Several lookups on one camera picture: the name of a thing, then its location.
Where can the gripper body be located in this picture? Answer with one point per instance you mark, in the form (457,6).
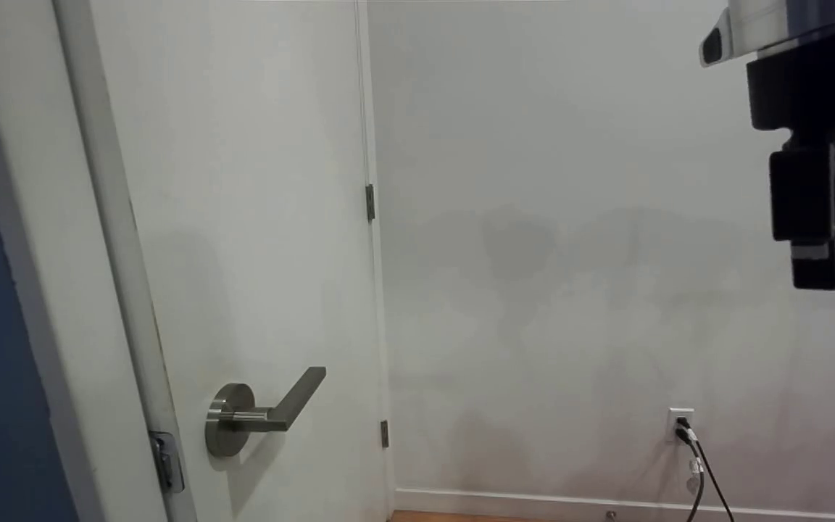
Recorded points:
(809,80)

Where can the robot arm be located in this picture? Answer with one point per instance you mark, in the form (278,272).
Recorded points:
(758,22)

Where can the white door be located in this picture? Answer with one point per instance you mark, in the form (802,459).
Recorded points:
(258,181)

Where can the metal door latch plate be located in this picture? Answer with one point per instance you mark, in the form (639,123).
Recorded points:
(167,461)

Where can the white wall socket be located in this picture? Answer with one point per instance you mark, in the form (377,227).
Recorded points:
(673,415)

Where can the white door frame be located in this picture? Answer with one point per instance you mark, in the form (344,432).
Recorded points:
(33,217)

